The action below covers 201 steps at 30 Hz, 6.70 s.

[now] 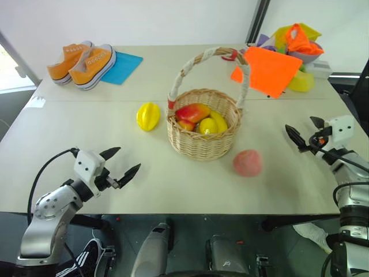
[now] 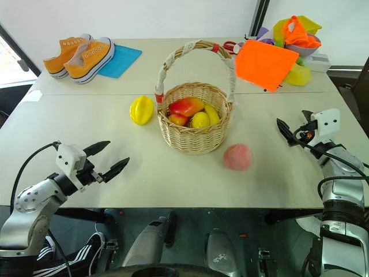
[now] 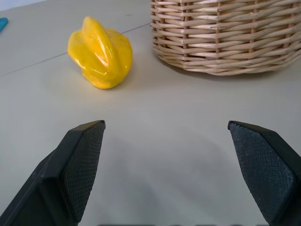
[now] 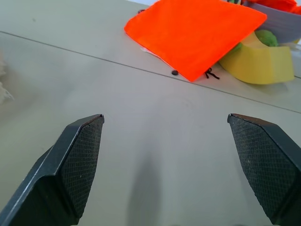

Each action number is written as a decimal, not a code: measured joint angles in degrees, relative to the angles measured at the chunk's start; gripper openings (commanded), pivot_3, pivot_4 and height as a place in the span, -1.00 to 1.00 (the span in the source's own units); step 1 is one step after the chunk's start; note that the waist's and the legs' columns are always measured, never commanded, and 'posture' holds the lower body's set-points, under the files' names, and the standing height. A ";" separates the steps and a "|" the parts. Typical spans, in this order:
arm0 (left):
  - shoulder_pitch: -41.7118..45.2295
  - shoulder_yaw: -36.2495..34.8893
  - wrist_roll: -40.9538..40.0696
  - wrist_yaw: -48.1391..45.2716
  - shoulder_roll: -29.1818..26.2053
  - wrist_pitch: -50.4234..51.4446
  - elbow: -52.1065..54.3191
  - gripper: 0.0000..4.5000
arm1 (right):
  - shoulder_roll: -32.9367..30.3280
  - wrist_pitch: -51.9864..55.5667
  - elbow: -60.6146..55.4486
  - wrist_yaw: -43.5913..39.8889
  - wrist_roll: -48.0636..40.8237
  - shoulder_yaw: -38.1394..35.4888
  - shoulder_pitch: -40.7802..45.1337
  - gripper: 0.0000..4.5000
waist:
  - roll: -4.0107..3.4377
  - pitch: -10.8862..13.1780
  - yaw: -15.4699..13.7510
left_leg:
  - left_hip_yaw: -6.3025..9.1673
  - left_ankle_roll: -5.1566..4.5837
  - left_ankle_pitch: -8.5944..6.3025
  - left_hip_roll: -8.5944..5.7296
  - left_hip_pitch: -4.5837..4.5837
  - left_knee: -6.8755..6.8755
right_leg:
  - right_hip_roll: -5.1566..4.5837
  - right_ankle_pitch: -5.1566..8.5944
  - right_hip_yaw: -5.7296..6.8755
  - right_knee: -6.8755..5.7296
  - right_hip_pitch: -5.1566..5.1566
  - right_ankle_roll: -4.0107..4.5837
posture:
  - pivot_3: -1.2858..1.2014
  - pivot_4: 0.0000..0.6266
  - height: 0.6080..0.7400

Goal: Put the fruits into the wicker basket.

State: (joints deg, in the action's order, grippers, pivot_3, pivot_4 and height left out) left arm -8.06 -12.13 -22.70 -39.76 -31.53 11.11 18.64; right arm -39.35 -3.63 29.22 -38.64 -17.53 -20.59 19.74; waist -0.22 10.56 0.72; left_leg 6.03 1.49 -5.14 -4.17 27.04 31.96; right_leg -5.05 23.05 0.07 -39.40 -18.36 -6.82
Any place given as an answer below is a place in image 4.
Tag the orange cloth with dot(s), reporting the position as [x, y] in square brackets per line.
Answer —
[195, 35]

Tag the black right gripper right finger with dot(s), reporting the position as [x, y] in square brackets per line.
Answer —
[265, 164]

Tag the black thread scrap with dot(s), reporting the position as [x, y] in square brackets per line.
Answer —
[210, 74]

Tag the gray bowl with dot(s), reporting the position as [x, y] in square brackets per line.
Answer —
[279, 23]

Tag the yellow banana toy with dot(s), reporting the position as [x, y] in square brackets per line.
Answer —
[261, 63]

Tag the green round object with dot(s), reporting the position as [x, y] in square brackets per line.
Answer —
[266, 37]

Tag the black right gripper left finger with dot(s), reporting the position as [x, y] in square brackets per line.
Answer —
[70, 169]

